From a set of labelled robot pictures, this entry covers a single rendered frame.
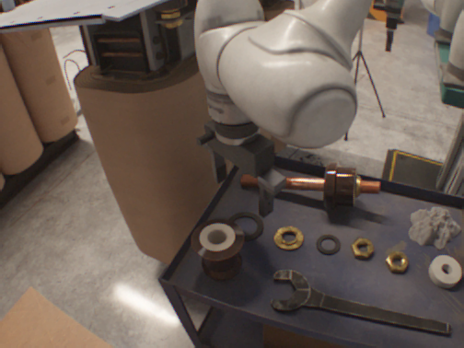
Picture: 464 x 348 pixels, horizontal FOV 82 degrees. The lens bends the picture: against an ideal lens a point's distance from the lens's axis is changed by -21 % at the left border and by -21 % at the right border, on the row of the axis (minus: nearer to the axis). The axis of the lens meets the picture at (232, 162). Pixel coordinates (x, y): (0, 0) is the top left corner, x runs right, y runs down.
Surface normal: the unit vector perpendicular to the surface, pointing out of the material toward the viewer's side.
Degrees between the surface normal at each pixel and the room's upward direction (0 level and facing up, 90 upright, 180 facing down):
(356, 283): 0
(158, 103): 90
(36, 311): 0
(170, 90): 90
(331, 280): 0
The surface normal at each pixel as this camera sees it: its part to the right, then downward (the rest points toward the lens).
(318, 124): 0.30, 0.67
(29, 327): -0.07, -0.77
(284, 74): -0.57, -0.19
